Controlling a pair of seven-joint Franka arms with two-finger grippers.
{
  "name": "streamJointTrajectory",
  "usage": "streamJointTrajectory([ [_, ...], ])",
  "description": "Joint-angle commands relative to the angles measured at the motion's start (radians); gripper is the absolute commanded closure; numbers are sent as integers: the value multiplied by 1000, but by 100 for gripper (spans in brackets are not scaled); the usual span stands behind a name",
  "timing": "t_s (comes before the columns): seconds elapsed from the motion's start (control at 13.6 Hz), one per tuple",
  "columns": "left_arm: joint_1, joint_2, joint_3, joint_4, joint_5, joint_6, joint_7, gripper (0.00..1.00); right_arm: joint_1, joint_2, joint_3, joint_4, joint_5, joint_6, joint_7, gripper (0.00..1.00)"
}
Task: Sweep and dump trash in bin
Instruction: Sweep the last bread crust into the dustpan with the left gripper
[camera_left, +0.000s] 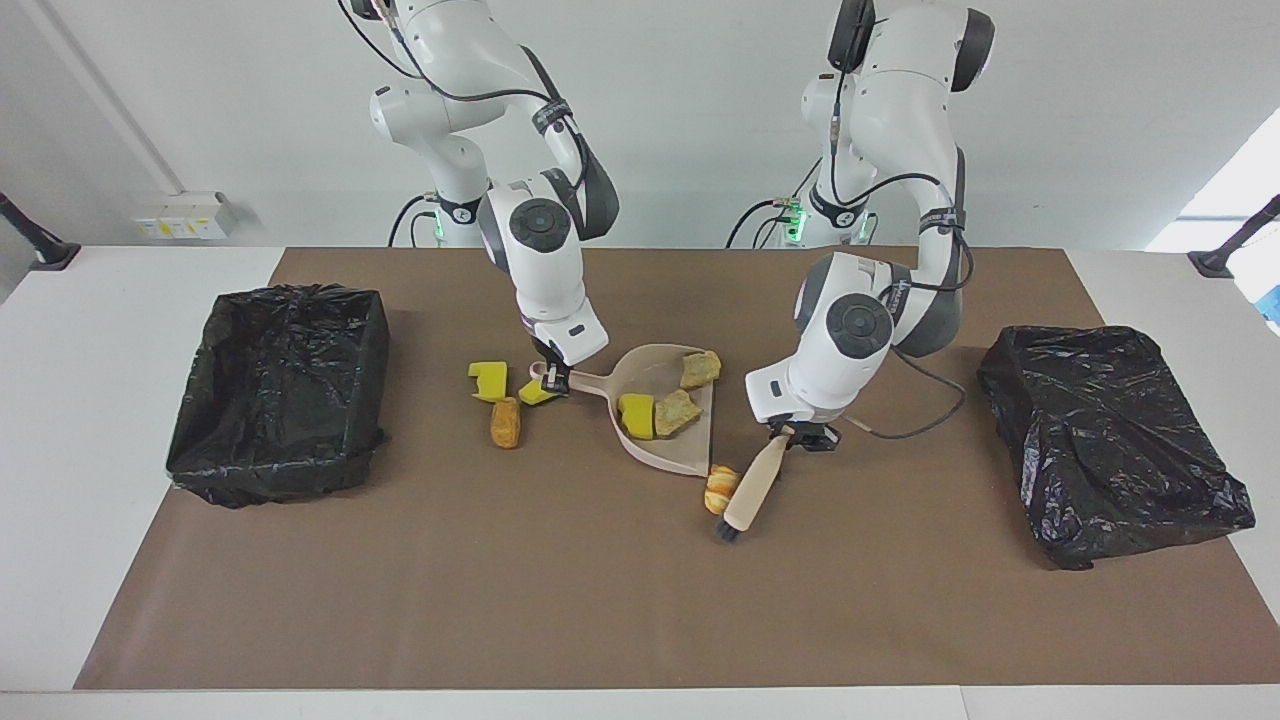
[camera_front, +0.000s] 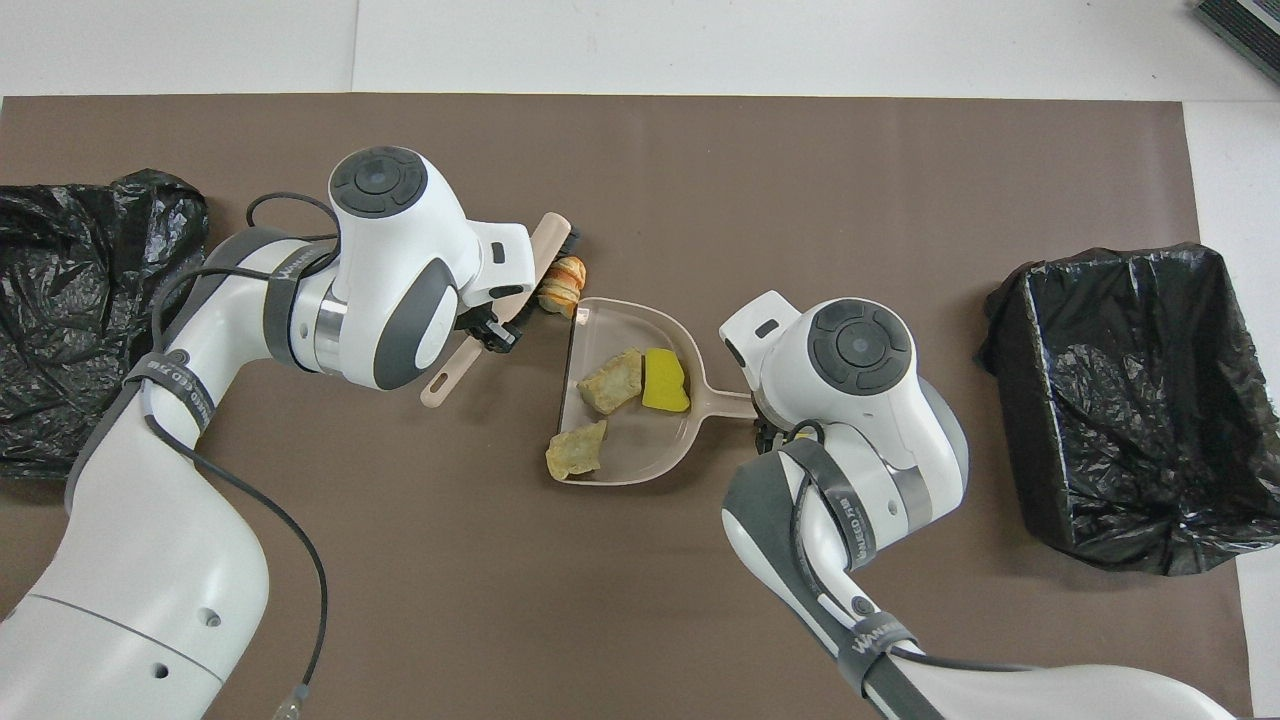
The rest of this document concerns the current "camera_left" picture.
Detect yellow sponge chunk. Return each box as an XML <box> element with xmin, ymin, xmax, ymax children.
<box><xmin>617</xmin><ymin>393</ymin><xmax>657</xmax><ymax>441</ymax></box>

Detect beige hand brush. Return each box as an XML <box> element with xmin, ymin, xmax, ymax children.
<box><xmin>712</xmin><ymin>428</ymin><xmax>793</xmax><ymax>544</ymax></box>

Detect beige plastic dustpan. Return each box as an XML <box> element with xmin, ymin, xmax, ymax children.
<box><xmin>528</xmin><ymin>343</ymin><xmax>717</xmax><ymax>478</ymax></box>

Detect orange striped foam chunk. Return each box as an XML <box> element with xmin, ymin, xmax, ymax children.
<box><xmin>704</xmin><ymin>464</ymin><xmax>741</xmax><ymax>516</ymax></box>

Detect black bag lined open bin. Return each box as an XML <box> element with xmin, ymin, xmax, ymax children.
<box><xmin>165</xmin><ymin>283</ymin><xmax>391</xmax><ymax>509</ymax></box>

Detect black bag covered bin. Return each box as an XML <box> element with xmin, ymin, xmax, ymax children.
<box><xmin>976</xmin><ymin>324</ymin><xmax>1257</xmax><ymax>572</ymax></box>

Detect yellow notched sponge piece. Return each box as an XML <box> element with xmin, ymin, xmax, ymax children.
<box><xmin>467</xmin><ymin>360</ymin><xmax>509</xmax><ymax>404</ymax></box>

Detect brown table mat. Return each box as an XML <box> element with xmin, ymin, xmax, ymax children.
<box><xmin>73</xmin><ymin>247</ymin><xmax>1280</xmax><ymax>691</ymax></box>

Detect black clamp stand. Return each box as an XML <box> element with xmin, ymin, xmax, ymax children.
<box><xmin>1187</xmin><ymin>194</ymin><xmax>1280</xmax><ymax>280</ymax></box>
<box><xmin>0</xmin><ymin>190</ymin><xmax>82</xmax><ymax>272</ymax></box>

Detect black base cable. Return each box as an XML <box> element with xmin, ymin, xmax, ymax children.
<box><xmin>388</xmin><ymin>193</ymin><xmax>441</xmax><ymax>248</ymax></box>
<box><xmin>725</xmin><ymin>195</ymin><xmax>801</xmax><ymax>249</ymax></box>

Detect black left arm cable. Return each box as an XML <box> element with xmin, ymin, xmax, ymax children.
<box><xmin>826</xmin><ymin>0</ymin><xmax>976</xmax><ymax>441</ymax></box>

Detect white wall cable duct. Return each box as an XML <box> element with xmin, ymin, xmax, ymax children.
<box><xmin>35</xmin><ymin>0</ymin><xmax>191</xmax><ymax>198</ymax></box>

